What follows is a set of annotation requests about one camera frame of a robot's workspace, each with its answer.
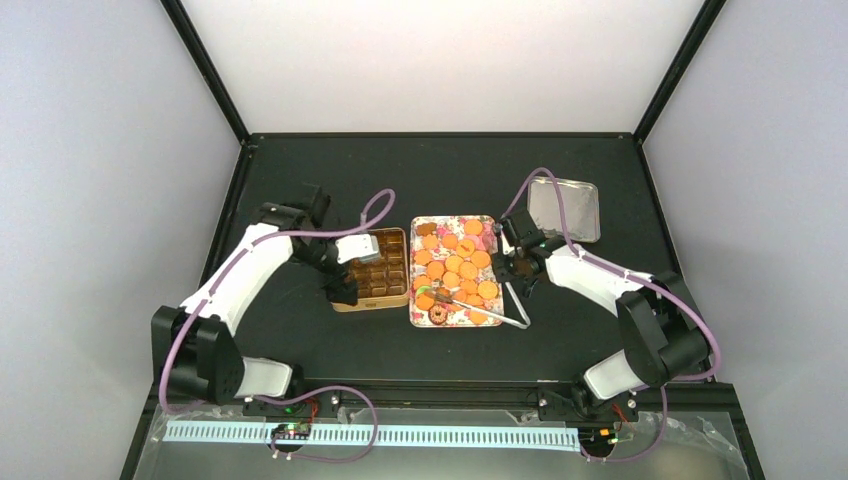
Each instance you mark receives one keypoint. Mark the white slotted cable duct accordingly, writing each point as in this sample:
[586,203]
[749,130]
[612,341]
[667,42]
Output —
[414,436]

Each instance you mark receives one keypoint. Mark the floral serving tray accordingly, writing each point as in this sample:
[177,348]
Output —
[456,260]

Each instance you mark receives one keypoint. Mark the gold cookie tin with tray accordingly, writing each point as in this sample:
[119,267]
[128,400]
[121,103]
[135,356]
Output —
[383,283]

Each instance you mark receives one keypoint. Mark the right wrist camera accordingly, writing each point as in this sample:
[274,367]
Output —
[506,248]

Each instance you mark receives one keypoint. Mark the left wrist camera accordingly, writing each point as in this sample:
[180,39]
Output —
[362,247]

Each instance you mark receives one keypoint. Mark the brown bear cookie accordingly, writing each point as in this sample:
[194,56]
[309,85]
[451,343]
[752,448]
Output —
[426,229]

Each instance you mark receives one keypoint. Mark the white and metal tongs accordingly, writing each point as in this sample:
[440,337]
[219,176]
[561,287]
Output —
[523,324]

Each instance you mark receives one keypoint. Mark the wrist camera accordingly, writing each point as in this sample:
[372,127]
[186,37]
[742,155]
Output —
[362,247]
[506,248]

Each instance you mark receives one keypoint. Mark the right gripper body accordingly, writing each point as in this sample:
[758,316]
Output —
[510,271]

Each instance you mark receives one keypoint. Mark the chocolate donut cookie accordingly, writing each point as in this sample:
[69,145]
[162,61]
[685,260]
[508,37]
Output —
[438,314]

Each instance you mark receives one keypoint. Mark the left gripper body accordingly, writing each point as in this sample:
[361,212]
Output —
[328,279]

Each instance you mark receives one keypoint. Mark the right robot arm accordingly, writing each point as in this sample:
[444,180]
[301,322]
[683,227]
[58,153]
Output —
[662,332]

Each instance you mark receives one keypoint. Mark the silver tin lid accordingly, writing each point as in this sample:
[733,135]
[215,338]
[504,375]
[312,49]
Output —
[580,201]

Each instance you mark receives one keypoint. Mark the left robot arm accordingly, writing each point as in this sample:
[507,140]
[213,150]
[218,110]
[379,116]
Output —
[193,345]

